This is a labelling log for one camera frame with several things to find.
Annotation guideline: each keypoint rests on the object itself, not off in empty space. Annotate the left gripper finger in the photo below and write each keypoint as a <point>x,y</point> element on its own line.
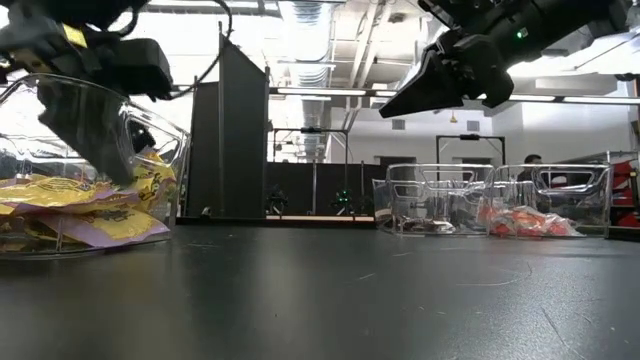
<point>141,136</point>
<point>92,130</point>

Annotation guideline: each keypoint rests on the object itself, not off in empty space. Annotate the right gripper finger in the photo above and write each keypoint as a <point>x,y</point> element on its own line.
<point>425,92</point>

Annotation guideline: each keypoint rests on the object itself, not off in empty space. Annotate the clear plastic bin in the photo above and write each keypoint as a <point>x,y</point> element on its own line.
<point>165,150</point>
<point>575,195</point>
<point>435,200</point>

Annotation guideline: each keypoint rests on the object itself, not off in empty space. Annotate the yellow Sour Patch packet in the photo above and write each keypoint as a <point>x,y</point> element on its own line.
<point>50,192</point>
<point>152,180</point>
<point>110,227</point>

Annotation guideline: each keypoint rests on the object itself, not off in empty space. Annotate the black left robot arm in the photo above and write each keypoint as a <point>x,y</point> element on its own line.
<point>75,10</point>

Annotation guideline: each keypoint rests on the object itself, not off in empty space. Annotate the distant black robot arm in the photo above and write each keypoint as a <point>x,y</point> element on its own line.
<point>344,199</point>
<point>276,200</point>

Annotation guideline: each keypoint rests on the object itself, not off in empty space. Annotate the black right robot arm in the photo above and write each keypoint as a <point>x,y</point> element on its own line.
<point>575,20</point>

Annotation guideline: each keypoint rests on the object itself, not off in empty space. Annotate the small yellow tag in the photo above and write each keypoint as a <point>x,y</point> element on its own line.
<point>75,36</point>

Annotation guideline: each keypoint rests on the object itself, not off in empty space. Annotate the long ceiling light strip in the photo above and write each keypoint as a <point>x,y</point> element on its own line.
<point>575,99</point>
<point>320,92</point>

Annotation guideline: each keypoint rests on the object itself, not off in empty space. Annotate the person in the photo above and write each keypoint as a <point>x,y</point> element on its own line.
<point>531,162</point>

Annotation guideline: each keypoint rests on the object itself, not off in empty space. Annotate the red storage cabinet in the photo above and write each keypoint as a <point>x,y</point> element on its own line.
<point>625,192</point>

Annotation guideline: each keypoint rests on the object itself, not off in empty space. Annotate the black metal gantry frame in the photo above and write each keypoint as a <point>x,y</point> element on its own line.
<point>310,131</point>
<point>470,136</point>

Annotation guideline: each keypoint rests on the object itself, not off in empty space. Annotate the silver ceiling air duct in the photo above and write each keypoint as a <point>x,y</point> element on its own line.
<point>307,40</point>

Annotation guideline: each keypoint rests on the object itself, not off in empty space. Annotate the black low divider wall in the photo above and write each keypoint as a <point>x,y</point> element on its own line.
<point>300,185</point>

